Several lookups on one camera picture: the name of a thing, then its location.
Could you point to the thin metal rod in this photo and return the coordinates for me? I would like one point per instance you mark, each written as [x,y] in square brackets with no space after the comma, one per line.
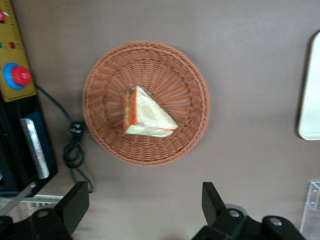
[15,200]

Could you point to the round brown wicker basket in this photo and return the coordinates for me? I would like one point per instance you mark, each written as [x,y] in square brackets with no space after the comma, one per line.
[160,70]

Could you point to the red emergency stop button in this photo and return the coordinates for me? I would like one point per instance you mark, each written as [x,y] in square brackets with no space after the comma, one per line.
[19,76]

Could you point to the beige plastic tray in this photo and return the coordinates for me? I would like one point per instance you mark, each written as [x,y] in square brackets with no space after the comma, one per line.
[312,95]

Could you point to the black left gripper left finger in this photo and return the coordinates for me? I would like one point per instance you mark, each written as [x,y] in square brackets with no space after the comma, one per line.
[75,207]

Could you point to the black food warmer appliance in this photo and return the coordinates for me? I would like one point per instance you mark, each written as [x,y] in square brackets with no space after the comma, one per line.
[10,140]

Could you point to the clear acrylic bottle rack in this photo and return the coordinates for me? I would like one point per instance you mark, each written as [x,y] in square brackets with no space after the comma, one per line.
[312,200]

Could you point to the triangular sandwich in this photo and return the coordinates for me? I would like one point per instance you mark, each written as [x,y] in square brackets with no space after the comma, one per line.
[150,112]

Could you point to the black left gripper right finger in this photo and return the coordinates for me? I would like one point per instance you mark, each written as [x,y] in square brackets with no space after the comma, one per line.
[212,207]

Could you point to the red rocker switch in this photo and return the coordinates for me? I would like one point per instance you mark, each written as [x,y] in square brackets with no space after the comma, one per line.
[2,17]

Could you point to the yellow control panel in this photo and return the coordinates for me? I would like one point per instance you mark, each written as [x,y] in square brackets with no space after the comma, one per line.
[12,37]

